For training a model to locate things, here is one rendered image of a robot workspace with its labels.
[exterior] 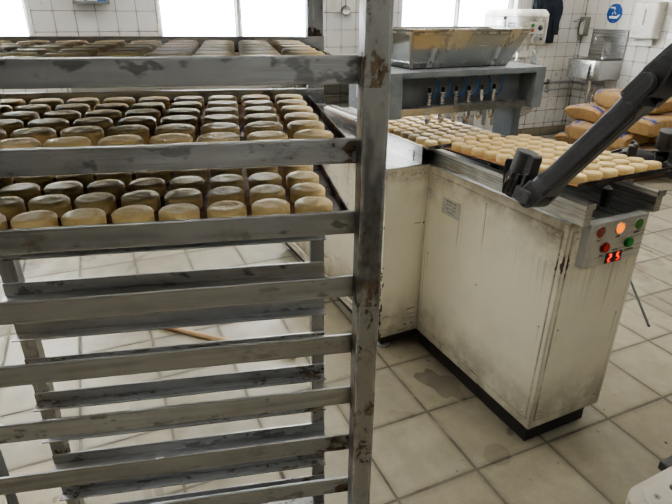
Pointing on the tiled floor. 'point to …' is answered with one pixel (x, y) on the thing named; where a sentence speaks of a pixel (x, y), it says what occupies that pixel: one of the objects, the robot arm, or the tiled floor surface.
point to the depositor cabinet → (392, 307)
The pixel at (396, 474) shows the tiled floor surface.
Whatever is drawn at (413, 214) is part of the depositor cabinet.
